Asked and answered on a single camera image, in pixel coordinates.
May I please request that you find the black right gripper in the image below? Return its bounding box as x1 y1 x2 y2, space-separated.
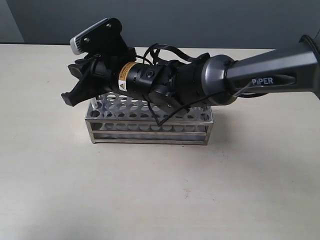
61 47 180 107

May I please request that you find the blue-capped tube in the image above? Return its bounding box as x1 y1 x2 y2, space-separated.
90 97 99 109

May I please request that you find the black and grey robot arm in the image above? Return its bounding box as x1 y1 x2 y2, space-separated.
61 35 320 114

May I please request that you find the stainless steel test tube rack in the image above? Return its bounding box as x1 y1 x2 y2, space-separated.
85 92 214 145

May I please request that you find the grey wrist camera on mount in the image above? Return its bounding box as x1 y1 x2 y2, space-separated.
69 17 129 60

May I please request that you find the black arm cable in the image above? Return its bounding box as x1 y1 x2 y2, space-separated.
139 43 266 127

